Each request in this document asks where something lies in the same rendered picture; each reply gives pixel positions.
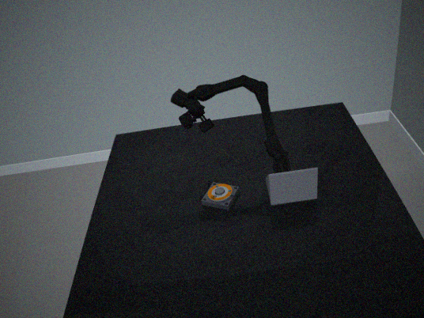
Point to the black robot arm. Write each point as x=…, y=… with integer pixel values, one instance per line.
x=259, y=88

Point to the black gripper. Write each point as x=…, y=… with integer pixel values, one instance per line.
x=205, y=125

